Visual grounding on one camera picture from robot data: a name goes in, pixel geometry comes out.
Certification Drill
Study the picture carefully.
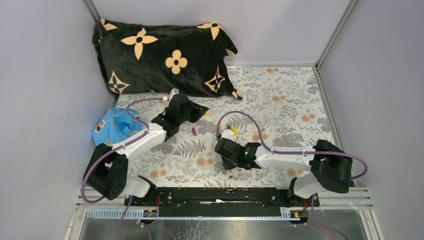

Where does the bundle of coloured marker pens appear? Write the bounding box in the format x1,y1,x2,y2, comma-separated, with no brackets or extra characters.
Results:
227,125,239,144

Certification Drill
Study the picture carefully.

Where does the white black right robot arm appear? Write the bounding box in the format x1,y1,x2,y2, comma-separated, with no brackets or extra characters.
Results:
214,138,353,206

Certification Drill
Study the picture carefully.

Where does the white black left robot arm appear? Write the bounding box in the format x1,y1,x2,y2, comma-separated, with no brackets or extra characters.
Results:
80,93,209,206

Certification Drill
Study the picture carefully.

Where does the black floral pillow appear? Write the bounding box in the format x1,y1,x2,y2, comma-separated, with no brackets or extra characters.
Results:
91,18,242,100

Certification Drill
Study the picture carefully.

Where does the blue cartoon cloth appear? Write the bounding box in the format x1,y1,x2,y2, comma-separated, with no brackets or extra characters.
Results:
92,107,144,146

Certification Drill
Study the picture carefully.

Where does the floral patterned table mat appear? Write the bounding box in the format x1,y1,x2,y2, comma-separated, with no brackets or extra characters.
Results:
128,66,333,188

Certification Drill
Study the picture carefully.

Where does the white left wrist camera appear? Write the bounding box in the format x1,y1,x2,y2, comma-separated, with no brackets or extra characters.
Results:
168,88,179,102

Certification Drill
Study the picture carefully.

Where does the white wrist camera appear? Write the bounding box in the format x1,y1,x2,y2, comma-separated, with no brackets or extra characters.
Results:
168,88,179,102
220,128,236,142

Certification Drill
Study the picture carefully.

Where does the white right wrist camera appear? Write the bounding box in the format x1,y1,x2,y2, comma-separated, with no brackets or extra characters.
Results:
220,128,236,142

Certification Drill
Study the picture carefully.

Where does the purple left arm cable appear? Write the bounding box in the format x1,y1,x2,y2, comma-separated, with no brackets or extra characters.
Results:
80,96,170,240

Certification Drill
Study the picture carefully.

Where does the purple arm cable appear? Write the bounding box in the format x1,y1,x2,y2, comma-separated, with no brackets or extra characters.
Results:
215,110,369,240
80,96,170,240

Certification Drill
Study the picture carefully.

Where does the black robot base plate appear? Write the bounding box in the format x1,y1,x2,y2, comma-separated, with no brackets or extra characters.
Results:
124,187,320,218

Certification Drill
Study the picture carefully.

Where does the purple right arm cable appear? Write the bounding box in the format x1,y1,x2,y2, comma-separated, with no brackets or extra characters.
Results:
215,110,369,240

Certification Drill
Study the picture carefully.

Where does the aluminium frame rail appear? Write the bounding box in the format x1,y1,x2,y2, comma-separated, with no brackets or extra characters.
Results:
65,187,381,240

